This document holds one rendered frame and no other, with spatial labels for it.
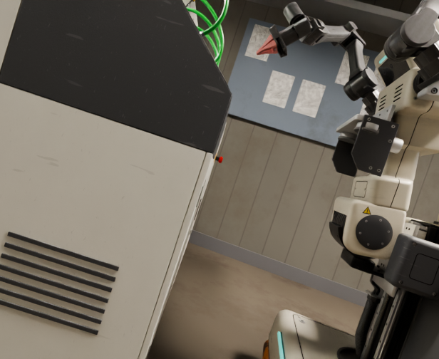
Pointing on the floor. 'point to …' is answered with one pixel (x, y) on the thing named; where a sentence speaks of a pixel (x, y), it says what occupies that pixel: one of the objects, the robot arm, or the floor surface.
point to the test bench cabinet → (77, 229)
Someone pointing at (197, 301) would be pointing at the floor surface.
